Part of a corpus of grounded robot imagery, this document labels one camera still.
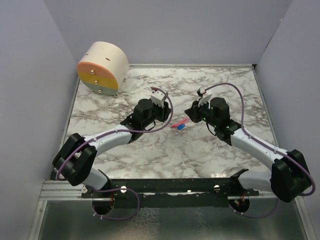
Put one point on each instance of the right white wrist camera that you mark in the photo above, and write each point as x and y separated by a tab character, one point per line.
204	97

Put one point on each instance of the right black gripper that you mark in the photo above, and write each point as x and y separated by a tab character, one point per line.
193	112

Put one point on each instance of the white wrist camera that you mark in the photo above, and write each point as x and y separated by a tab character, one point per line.
204	97
158	96

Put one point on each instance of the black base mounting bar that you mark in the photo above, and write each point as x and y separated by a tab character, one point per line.
170	192

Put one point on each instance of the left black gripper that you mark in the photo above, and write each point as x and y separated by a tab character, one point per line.
164	111

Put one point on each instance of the cream cylinder tricolour face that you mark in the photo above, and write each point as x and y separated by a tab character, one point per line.
103	68

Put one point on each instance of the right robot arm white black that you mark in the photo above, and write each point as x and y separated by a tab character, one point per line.
288	175

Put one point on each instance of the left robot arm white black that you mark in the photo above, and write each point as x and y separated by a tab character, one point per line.
74	161

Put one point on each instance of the pink strap keyring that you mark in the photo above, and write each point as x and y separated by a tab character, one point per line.
183	121

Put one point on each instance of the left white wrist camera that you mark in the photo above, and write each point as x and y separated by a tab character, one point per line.
158	96

